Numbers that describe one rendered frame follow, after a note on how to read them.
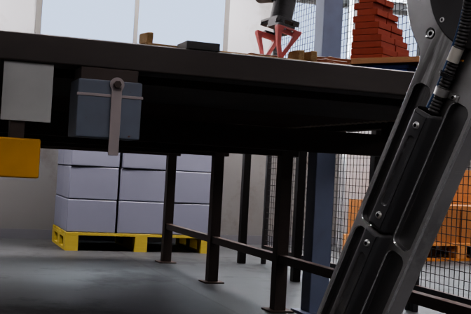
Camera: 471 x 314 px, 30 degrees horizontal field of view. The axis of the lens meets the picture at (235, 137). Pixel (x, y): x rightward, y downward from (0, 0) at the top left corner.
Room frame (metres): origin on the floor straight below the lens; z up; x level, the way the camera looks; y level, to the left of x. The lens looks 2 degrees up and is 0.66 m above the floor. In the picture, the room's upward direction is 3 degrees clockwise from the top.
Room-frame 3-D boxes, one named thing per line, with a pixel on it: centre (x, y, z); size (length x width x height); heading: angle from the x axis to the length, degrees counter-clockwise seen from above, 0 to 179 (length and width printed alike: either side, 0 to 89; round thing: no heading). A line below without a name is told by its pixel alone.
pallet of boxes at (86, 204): (7.11, 0.80, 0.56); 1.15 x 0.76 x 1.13; 109
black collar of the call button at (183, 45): (1.93, 0.09, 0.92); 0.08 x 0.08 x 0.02; 20
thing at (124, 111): (1.86, 0.28, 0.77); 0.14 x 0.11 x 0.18; 110
